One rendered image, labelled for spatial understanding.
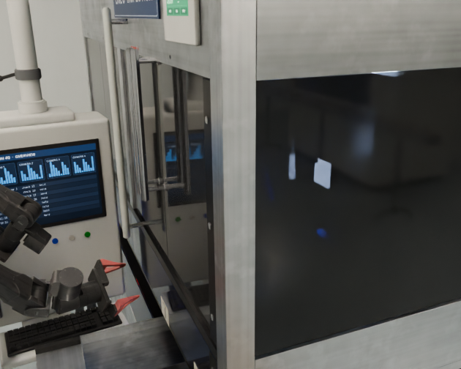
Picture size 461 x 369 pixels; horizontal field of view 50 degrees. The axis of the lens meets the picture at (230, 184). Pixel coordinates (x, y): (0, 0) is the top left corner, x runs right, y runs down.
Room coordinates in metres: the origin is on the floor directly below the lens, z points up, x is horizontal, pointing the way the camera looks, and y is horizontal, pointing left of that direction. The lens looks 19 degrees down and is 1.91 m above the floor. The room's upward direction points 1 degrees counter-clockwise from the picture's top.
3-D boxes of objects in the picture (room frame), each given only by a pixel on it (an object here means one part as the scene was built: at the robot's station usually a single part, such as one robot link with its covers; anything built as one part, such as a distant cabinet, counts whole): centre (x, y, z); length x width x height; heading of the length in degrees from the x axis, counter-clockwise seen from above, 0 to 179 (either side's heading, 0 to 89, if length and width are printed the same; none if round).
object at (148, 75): (1.52, 0.27, 1.51); 0.47 x 0.01 x 0.59; 22
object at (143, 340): (1.30, 0.30, 0.90); 0.34 x 0.26 x 0.04; 112
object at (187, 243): (1.10, 0.10, 1.51); 0.43 x 0.01 x 0.59; 22
